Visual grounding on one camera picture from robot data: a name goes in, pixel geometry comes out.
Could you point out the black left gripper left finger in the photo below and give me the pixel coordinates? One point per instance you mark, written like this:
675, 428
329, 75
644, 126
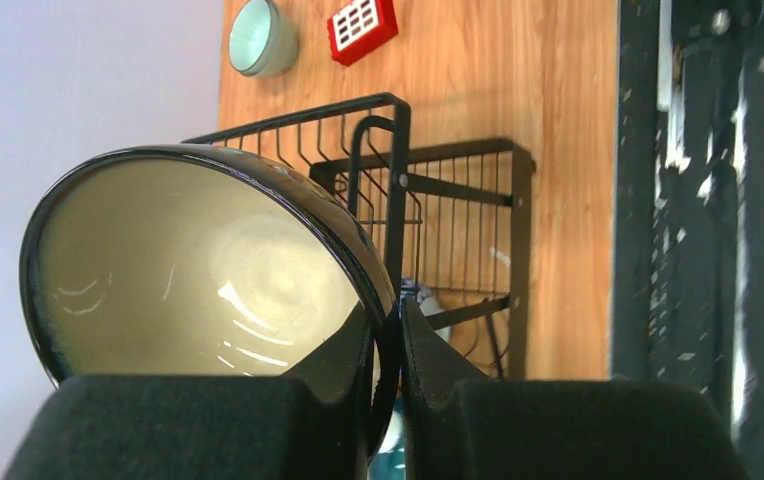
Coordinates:
307, 424

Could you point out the teal white dotted bowl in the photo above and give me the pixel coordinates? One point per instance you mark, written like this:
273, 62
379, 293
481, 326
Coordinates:
390, 461

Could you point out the white blue rose bowl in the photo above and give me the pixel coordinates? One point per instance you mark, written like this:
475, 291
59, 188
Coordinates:
425, 298

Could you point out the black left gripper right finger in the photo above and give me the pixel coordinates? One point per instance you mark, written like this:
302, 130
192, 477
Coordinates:
464, 424

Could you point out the teal glazed large bowl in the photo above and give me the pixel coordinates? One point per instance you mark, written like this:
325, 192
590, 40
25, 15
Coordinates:
198, 259

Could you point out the red toy window brick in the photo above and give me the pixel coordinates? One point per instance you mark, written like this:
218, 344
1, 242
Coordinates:
359, 27

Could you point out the white grid pattern bowl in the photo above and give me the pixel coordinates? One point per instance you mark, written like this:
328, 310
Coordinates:
263, 42

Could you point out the black wire dish rack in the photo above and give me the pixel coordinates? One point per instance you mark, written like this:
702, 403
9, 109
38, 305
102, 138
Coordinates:
455, 216

